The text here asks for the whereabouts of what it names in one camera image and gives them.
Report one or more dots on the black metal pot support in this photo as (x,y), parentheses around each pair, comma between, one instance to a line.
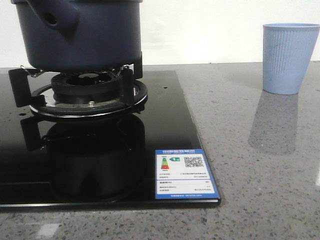
(77,88)

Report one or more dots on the light blue ribbed cup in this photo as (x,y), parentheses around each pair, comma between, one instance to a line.
(287,51)

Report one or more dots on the blue energy label sticker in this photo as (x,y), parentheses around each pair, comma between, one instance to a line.
(184,174)

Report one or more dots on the dark blue cooking pot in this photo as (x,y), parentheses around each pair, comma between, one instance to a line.
(80,35)

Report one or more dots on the black glass gas stove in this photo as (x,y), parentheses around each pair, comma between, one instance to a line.
(102,163)

